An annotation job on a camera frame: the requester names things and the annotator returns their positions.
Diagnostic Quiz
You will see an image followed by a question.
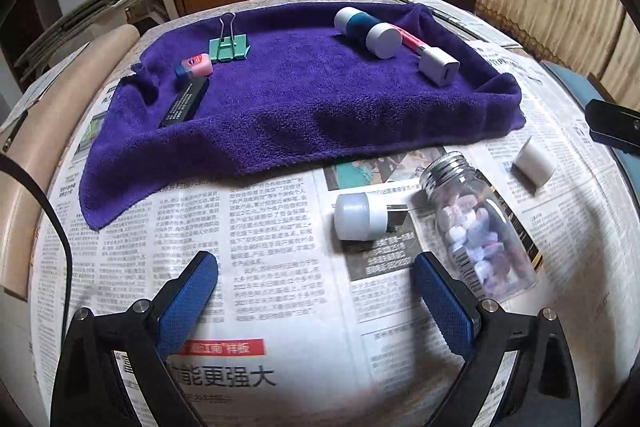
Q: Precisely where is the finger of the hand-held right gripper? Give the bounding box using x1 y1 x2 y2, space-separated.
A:
584 98 640 155

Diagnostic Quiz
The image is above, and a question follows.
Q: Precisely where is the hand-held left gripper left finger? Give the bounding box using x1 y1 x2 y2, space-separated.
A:
50 251 219 427

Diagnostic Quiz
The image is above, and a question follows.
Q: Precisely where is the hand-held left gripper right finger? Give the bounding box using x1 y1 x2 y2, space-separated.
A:
412 252 583 427

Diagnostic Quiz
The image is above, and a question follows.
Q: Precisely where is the clear bottle with pills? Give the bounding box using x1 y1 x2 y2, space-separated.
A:
419 152 540 300

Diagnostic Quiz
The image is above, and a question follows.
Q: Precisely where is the white bottle cap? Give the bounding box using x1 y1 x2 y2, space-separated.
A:
334 192 408 242

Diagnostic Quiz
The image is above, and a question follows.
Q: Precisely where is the white charger cube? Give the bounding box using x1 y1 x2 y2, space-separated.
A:
418 47 461 86

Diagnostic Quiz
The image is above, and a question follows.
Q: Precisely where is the black slim box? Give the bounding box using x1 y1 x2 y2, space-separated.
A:
157 78 211 129

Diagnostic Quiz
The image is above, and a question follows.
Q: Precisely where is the pink highlighter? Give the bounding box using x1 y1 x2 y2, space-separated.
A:
397 27 432 56

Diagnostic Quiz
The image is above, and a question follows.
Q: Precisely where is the pink and blue eraser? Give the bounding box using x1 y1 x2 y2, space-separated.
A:
174 53 213 81

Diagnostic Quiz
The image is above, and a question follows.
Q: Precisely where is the green binder clip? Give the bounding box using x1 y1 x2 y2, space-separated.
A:
208 13 251 62

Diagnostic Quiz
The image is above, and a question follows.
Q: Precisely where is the teal and white cylinder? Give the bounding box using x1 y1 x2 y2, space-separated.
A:
333 6 403 60

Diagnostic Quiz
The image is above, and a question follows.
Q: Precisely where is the blue cushioned chair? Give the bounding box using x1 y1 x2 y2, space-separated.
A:
542 59 621 112

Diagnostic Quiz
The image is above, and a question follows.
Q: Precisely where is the newspaper spread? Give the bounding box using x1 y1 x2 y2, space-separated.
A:
30 22 631 427

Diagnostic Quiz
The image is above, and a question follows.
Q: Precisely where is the folded newspaper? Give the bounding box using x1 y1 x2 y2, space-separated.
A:
387 0 523 50

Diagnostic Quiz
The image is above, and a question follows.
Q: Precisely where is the purple towel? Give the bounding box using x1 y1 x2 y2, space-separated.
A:
79 2 526 232

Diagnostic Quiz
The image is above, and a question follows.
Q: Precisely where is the white paper sheet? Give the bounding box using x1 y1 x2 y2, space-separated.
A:
0 44 93 132

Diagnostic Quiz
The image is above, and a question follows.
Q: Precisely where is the black cable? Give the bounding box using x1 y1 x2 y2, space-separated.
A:
0 153 76 323

